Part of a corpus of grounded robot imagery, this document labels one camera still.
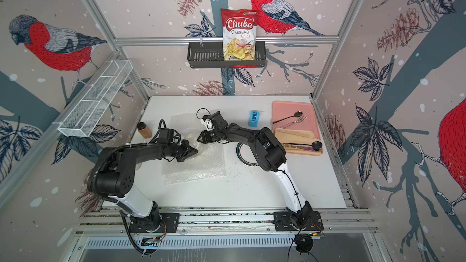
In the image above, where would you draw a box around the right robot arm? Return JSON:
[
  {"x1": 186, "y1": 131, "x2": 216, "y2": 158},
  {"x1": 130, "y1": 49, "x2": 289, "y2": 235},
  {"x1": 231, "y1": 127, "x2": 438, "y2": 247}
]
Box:
[{"x1": 197, "y1": 111, "x2": 322, "y2": 231}]

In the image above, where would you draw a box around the black spoon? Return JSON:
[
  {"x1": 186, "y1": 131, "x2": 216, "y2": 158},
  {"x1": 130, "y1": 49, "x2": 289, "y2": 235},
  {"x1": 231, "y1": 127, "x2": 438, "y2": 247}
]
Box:
[{"x1": 273, "y1": 110, "x2": 303, "y2": 124}]

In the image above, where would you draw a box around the white mesh wall basket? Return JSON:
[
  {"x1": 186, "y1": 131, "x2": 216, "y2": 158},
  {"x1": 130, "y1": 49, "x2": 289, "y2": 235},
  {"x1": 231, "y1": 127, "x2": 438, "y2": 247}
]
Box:
[{"x1": 58, "y1": 59, "x2": 133, "y2": 137}]

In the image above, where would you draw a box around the wooden cutting board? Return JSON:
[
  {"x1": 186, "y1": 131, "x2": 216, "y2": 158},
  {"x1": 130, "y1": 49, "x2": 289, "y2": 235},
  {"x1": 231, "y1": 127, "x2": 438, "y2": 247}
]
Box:
[{"x1": 274, "y1": 128, "x2": 324, "y2": 156}]

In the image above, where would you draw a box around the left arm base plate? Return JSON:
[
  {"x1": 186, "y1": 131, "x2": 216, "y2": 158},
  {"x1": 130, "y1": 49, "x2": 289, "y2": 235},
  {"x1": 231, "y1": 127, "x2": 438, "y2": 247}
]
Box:
[{"x1": 129, "y1": 213, "x2": 180, "y2": 234}]

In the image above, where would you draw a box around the black wire shelf basket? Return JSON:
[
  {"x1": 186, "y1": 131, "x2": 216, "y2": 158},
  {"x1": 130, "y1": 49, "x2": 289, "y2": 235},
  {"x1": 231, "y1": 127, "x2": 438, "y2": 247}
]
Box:
[{"x1": 187, "y1": 41, "x2": 266, "y2": 69}]

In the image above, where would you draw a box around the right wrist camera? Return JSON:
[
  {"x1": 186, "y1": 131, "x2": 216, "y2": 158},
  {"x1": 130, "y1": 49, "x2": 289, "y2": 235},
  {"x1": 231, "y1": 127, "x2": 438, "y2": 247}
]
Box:
[{"x1": 201, "y1": 115, "x2": 214, "y2": 131}]

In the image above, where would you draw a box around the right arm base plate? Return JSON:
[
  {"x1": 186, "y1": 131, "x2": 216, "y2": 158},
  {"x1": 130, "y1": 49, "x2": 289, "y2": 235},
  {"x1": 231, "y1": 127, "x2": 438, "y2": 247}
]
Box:
[{"x1": 271, "y1": 211, "x2": 324, "y2": 232}]

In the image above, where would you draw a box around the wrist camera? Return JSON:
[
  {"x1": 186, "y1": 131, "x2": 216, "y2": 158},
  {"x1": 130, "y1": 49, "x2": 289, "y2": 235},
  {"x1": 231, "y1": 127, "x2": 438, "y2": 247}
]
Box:
[
  {"x1": 201, "y1": 115, "x2": 214, "y2": 131},
  {"x1": 155, "y1": 120, "x2": 182, "y2": 144}
]

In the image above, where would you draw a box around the dark rimmed plate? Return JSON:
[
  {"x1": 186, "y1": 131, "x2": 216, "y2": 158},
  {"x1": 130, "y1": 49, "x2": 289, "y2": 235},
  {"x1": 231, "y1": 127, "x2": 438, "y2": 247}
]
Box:
[{"x1": 235, "y1": 143, "x2": 258, "y2": 167}]

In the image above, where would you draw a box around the Chuba cassava chips bag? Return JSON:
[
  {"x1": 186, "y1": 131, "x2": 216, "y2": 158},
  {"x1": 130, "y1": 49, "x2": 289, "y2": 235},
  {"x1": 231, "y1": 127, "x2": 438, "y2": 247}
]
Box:
[{"x1": 221, "y1": 8, "x2": 258, "y2": 68}]

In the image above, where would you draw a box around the blue tape dispenser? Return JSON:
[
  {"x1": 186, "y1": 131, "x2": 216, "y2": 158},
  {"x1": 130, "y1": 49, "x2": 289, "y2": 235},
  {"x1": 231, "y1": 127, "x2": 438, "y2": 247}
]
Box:
[{"x1": 248, "y1": 110, "x2": 260, "y2": 127}]

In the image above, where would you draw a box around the metal fork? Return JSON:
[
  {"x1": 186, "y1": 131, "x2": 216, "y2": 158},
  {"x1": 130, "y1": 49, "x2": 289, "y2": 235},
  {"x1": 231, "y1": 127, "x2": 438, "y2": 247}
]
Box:
[{"x1": 282, "y1": 116, "x2": 307, "y2": 129}]

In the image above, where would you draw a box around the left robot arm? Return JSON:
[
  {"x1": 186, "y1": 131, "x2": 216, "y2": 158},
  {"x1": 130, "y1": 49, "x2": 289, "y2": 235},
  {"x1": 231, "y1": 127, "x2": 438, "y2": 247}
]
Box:
[{"x1": 87, "y1": 139, "x2": 198, "y2": 232}]

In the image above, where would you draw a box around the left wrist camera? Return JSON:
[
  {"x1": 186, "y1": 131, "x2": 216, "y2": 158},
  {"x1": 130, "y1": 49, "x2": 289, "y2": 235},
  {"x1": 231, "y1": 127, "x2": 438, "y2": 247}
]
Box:
[{"x1": 155, "y1": 120, "x2": 182, "y2": 144}]

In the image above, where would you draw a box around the bubble wrap sheet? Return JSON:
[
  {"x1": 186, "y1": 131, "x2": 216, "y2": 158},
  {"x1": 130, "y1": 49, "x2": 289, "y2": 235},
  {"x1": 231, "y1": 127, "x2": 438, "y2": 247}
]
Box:
[{"x1": 162, "y1": 114, "x2": 226, "y2": 185}]

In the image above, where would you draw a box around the orange spice jar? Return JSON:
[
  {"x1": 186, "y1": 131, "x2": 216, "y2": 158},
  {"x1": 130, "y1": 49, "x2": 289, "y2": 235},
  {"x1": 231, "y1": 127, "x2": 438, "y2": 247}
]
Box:
[{"x1": 137, "y1": 122, "x2": 152, "y2": 139}]

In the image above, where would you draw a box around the black ladle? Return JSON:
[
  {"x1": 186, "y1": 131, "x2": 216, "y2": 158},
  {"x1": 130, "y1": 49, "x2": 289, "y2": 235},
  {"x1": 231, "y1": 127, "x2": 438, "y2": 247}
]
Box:
[{"x1": 282, "y1": 141, "x2": 323, "y2": 152}]

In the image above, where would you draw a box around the pink tray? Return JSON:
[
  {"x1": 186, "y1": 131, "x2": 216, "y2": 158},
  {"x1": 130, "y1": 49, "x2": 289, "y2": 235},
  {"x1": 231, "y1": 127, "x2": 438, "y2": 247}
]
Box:
[{"x1": 272, "y1": 101, "x2": 320, "y2": 136}]

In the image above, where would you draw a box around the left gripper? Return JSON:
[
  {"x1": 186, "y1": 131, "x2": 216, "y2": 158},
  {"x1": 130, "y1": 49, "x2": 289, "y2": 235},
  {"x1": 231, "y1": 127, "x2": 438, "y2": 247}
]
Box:
[{"x1": 168, "y1": 139, "x2": 199, "y2": 162}]

